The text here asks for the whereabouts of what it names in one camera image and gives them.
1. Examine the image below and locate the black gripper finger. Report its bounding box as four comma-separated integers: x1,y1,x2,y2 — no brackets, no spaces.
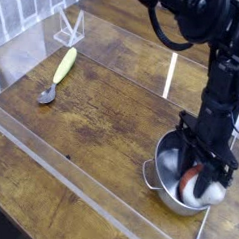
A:
193,162,218,198
178,143,195,176

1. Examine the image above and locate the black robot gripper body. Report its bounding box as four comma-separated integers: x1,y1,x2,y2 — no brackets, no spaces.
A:
176,90,239,187

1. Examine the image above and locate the white plush mushroom red cap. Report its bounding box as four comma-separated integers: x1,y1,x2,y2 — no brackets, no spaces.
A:
154,147,230,211

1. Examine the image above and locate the silver metal pot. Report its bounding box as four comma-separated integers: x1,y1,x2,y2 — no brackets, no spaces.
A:
142,130,208,216

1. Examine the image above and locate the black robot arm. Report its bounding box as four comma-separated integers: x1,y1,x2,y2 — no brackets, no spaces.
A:
138,0,239,198

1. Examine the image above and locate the clear acrylic triangle stand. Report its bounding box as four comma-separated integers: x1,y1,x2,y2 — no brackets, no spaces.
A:
53,9,85,47

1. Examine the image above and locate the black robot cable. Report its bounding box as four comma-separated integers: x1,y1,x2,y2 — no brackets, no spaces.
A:
145,6,196,53

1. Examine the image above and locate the yellow handled metal spoon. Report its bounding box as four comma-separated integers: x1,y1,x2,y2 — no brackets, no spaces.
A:
37,47,78,104

